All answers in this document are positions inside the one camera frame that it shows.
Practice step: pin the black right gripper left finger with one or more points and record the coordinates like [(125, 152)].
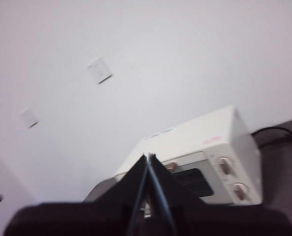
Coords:
[(87, 218)]

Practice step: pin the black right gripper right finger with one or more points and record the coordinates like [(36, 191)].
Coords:
[(210, 221)]

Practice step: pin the cream glass oven door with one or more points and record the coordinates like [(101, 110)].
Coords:
[(190, 159)]

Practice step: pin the cream oven timer knob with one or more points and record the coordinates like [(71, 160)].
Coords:
[(240, 191)]

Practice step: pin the cream oven temperature knob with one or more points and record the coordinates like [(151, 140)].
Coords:
[(225, 166)]

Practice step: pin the cream toaster oven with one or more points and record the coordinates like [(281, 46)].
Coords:
[(197, 137)]

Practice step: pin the white wall socket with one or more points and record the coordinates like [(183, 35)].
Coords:
[(99, 70), (29, 118)]

